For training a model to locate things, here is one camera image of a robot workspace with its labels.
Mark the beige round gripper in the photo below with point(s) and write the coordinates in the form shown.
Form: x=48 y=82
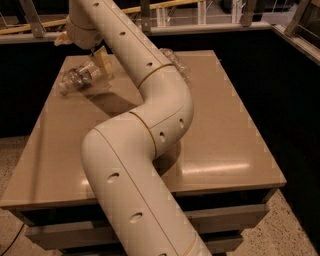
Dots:
x=84 y=37

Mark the clear bottle with red label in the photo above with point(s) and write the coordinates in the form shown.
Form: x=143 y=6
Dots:
x=80 y=77

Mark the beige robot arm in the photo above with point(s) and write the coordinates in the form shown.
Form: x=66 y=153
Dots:
x=117 y=155

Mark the clear crushed plastic bottle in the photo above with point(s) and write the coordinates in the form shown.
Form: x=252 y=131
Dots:
x=177 y=62

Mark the beige drawer cabinet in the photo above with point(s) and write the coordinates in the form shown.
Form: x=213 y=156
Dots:
x=221 y=162

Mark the top drawer front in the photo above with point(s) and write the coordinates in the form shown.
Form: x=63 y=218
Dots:
x=220 y=221

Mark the grey metal railing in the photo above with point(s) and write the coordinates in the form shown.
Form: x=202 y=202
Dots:
x=240 y=21

